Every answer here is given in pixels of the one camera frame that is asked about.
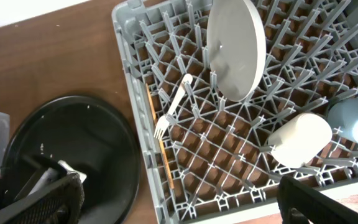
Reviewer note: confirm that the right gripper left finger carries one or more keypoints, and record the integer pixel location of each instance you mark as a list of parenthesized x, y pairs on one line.
[(59, 202)]

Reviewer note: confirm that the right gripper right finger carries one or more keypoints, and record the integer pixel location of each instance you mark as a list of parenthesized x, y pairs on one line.
[(299, 203)]

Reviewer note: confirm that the white cup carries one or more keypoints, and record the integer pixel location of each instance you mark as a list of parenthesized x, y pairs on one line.
[(300, 139)]

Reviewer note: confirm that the blue cup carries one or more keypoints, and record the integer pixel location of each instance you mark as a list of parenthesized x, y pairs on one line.
[(344, 115)]

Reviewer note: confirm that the light grey plate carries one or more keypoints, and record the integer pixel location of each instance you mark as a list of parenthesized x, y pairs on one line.
[(237, 47)]

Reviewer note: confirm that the grey dishwasher rack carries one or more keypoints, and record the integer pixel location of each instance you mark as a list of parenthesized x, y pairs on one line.
[(213, 163)]

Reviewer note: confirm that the round black tray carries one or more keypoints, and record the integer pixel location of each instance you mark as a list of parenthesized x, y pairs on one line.
[(92, 137)]

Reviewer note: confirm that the white plastic spoon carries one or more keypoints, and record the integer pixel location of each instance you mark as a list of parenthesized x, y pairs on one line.
[(163, 123)]

